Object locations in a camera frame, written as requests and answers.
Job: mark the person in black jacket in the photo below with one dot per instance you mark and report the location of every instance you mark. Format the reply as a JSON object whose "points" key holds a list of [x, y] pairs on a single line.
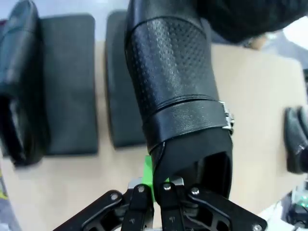
{"points": [[240, 16]]}

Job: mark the person's left hand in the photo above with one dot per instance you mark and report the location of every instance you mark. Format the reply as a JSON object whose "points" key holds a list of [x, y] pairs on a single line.
{"points": [[256, 43]]}

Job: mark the dark grey shoe stand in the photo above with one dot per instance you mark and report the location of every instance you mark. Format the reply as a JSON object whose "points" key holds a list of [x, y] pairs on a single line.
{"points": [[69, 84], [118, 84]]}

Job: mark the black device with green light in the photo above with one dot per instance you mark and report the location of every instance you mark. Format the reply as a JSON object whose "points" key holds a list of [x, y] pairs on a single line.
{"points": [[298, 209]]}

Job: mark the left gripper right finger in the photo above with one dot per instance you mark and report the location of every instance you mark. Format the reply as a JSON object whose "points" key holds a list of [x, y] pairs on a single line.
{"points": [[204, 209]]}

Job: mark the black perforated buckle shoe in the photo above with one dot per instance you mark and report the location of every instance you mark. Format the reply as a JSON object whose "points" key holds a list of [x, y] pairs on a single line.
{"points": [[173, 72]]}

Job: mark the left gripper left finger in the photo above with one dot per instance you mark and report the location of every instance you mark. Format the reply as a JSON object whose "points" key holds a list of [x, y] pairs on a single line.
{"points": [[148, 173]]}

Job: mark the black smooth leather shoe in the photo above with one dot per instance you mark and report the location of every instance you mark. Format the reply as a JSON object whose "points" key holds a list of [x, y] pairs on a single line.
{"points": [[21, 72]]}

